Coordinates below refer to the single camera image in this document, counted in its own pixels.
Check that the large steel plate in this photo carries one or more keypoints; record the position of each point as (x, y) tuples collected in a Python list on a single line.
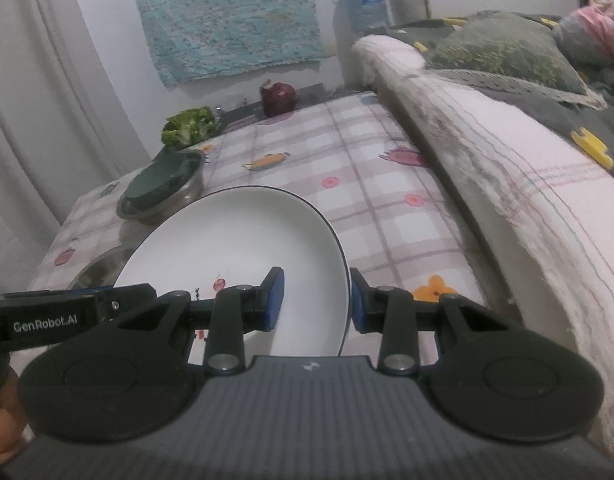
[(99, 270)]

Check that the green lettuce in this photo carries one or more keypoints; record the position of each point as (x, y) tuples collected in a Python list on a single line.
[(187, 127)]

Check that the pink frayed towel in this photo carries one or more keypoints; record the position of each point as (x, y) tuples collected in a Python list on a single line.
[(512, 160)]

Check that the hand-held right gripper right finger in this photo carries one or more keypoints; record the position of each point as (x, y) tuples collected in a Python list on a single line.
[(358, 302)]

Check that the plaid printed tablecloth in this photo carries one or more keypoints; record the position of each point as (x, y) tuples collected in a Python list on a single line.
[(337, 160)]

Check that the green floral pillow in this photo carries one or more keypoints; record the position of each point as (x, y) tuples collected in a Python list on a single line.
[(502, 50)]

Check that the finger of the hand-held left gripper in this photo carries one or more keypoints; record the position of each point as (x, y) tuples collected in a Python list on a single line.
[(127, 300)]

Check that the wide steel bowl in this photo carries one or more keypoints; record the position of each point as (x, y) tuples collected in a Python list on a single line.
[(182, 200)]

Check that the pink cloth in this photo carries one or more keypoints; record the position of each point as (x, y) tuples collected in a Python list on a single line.
[(602, 30)]

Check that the large blue water bottle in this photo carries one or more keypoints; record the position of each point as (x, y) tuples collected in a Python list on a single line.
[(364, 2)]

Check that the grey blanket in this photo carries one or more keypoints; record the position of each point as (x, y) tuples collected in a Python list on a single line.
[(607, 110)]

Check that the blue floral wall cloth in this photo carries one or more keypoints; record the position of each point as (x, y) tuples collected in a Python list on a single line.
[(227, 15)]

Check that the green ceramic bowl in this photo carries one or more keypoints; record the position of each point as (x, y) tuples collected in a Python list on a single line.
[(157, 180)]

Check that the person's left hand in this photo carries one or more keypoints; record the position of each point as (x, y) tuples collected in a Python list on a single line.
[(4, 435)]

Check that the white curtain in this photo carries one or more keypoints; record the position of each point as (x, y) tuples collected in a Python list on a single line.
[(47, 110)]

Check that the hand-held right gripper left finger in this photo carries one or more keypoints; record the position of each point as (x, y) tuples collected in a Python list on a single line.
[(276, 300)]

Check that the dark red apple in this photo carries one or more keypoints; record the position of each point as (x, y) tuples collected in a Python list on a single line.
[(278, 100)]

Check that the white ceramic plate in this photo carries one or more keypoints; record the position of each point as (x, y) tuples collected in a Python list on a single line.
[(237, 240)]

